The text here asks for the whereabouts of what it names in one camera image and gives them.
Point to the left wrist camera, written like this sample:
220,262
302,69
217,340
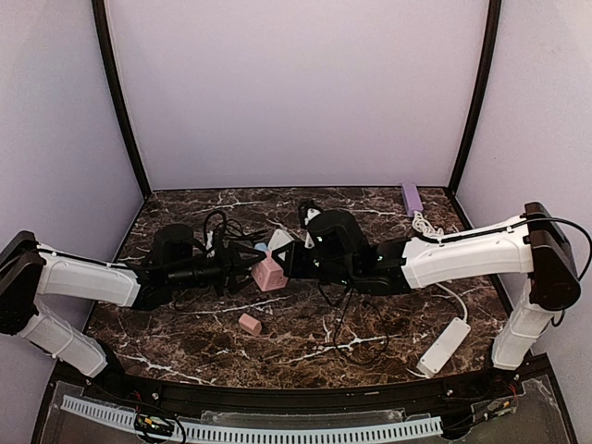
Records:
175,247

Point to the white plug adapter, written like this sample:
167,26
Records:
280,238

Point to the purple power strip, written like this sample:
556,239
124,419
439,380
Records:
411,199

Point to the teal plug with black cable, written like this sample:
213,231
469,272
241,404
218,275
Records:
360,336

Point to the pink plug adapter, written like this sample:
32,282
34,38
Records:
250,324

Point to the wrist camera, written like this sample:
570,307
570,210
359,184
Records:
175,247
331,233

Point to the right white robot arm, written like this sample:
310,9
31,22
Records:
532,244

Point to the right black frame post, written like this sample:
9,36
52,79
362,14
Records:
478,96

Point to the black frame post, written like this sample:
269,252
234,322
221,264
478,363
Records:
117,96
478,96

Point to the white cable duct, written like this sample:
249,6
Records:
217,427

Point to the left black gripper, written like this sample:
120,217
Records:
223,269

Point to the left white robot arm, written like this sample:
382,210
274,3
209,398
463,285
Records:
30,270

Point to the white power strip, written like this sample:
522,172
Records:
447,343

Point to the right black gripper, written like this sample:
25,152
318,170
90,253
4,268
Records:
300,259

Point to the pink cube socket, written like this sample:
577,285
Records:
269,275

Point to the left black frame post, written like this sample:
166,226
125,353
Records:
117,96

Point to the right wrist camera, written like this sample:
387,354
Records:
331,233

